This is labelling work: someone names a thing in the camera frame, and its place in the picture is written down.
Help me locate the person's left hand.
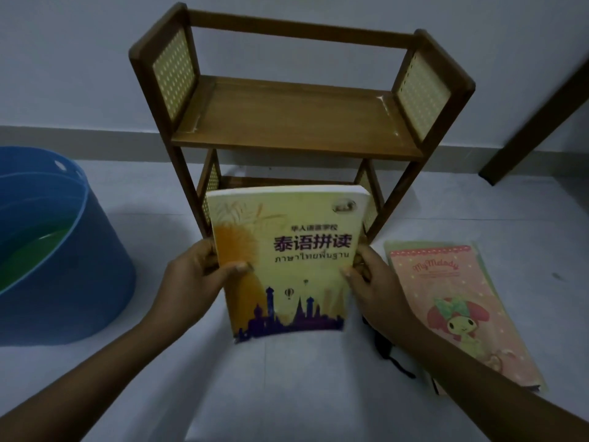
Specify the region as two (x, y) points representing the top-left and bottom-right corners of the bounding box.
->
(150, 238), (255, 335)

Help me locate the black strap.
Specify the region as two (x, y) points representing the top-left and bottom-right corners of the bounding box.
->
(361, 315), (417, 380)

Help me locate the person's left forearm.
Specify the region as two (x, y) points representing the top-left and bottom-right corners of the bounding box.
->
(0, 312), (196, 442)

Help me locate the small wooden rattan bookshelf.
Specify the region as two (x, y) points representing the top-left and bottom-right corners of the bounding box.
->
(129, 2), (476, 244)

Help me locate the blue plastic tub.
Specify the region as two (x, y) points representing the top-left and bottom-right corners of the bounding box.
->
(0, 146), (137, 347)

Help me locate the yellow language textbook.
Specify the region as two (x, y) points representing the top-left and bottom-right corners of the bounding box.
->
(206, 184), (371, 344)

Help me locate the dark wooden furniture leg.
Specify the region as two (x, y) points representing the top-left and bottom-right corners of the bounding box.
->
(479, 57), (589, 186)

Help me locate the person's right hand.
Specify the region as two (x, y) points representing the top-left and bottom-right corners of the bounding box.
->
(341, 244), (417, 342)

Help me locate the pink cartoon character notebook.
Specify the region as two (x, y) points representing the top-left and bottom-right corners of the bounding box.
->
(384, 240), (548, 395)

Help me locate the person's right forearm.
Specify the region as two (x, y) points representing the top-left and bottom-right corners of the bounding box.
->
(390, 316), (589, 442)

